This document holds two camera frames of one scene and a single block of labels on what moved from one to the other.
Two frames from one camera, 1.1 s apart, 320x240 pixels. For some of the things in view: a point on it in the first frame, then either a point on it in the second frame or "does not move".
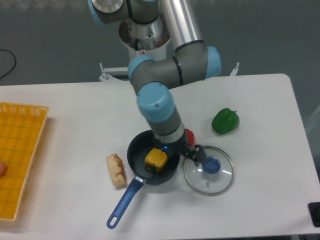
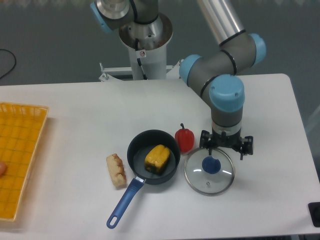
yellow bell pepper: (155, 160) does not move
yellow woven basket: (20, 127) does not move
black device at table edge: (314, 208) does not move
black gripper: (175, 149) to (215, 140)
